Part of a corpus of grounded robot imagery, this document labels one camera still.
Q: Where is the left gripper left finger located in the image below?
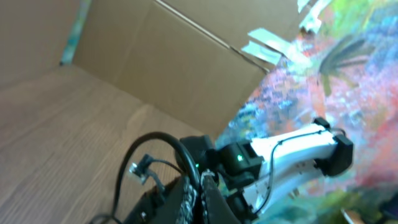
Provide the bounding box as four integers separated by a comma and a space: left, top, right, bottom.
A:
123, 175, 197, 224

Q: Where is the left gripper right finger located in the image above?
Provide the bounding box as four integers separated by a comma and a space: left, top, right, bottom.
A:
200, 170, 241, 224

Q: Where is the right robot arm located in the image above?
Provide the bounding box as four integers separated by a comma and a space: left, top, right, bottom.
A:
180, 117, 354, 223

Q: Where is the cardboard panel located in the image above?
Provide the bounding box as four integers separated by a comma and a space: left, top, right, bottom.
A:
0, 0, 315, 138

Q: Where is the colourful painted backdrop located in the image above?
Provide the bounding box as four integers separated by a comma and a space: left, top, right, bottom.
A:
216, 0, 397, 223

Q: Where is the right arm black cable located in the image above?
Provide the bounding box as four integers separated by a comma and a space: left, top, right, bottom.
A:
253, 128, 346, 215

